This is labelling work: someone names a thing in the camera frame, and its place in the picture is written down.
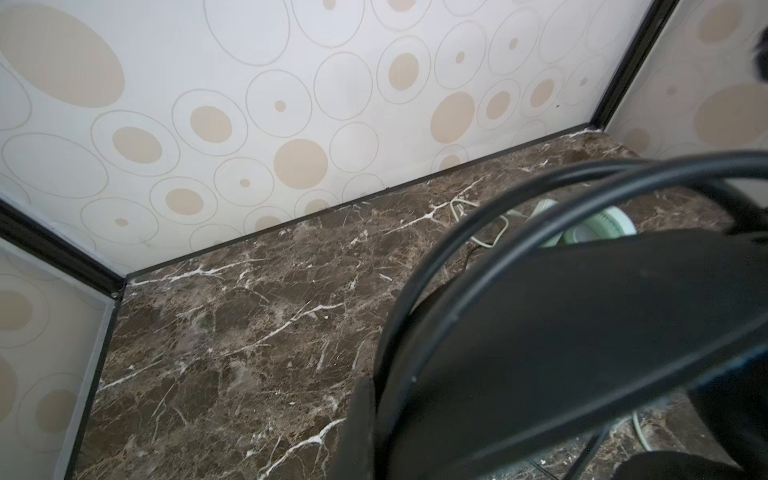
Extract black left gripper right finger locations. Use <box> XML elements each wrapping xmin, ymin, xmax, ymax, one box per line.
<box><xmin>612</xmin><ymin>452</ymin><xmax>741</xmax><ymax>480</ymax></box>

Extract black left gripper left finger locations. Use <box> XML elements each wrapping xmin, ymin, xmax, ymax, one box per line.
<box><xmin>327</xmin><ymin>377</ymin><xmax>376</xmax><ymax>480</ymax></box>

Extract black blue gaming headphones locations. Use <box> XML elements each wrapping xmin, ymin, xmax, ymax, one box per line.
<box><xmin>375</xmin><ymin>151</ymin><xmax>767</xmax><ymax>479</ymax></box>

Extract mint green headphones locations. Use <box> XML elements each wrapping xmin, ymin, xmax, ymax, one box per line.
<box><xmin>542</xmin><ymin>206</ymin><xmax>637</xmax><ymax>248</ymax></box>

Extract black corner frame post left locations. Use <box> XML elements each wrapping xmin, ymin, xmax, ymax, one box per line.
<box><xmin>1</xmin><ymin>200</ymin><xmax>126</xmax><ymax>299</ymax></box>

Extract black corner frame post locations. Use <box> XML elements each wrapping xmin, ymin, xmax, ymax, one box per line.
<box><xmin>590</xmin><ymin>0</ymin><xmax>680</xmax><ymax>130</ymax></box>
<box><xmin>1</xmin><ymin>200</ymin><xmax>126</xmax><ymax>299</ymax></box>

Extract black corner frame post right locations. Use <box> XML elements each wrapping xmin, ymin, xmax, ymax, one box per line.
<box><xmin>590</xmin><ymin>0</ymin><xmax>680</xmax><ymax>130</ymax></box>

